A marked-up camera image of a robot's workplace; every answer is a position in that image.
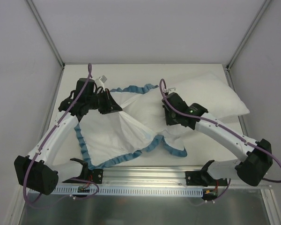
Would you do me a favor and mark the white pillowcase with blue ruffle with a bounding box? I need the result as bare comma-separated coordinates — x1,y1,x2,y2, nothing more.
74,84,187,170

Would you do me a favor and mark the white pillow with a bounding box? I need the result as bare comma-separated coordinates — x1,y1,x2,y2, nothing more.
166,72,250,119

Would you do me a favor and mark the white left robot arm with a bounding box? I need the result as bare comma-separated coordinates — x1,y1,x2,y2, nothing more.
14,76,122,195

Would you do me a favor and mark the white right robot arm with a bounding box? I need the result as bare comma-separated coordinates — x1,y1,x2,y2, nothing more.
162,92,273,187

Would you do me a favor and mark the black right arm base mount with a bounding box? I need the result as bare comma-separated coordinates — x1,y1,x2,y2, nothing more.
185,160,228,187

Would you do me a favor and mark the aluminium mounting rail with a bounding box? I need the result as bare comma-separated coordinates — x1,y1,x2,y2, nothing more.
56,165,272,188

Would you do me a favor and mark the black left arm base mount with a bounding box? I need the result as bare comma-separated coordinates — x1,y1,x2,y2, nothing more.
62,158,103,184

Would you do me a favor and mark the white slotted cable duct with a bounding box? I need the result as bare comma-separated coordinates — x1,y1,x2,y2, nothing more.
52,185,203,198

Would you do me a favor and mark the left aluminium frame post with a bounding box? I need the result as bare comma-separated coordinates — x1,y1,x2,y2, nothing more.
25,0,65,69

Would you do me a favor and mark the aluminium frame post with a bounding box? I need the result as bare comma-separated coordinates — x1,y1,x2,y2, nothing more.
226,0,273,71
25,0,65,69

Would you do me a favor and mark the right aluminium frame post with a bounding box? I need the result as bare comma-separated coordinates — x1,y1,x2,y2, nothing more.
226,0,273,71

